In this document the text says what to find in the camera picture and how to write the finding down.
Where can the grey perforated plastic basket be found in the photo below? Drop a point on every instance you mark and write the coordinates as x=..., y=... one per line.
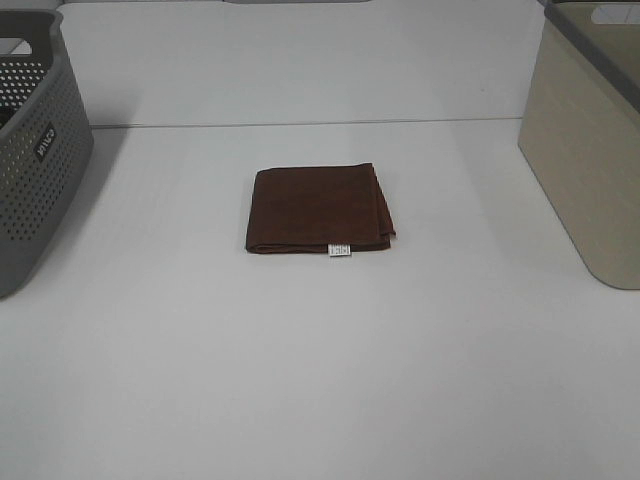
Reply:
x=46, y=141

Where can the brown towel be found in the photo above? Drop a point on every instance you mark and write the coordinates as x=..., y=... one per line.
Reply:
x=305, y=210

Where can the beige plastic basket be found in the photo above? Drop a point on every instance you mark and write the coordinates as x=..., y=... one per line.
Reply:
x=580, y=131

